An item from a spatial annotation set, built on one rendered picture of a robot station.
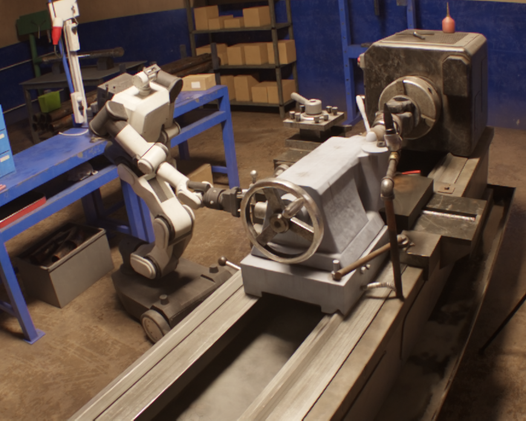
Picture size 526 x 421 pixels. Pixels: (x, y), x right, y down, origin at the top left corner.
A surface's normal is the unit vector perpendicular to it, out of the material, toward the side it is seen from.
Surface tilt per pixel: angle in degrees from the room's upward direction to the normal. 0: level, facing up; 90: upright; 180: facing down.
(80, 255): 90
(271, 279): 90
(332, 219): 75
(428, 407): 0
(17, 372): 0
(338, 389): 0
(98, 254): 90
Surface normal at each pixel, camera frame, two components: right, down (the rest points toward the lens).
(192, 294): -0.10, -0.91
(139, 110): 0.55, 0.17
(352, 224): 0.74, -0.25
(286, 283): -0.50, 0.40
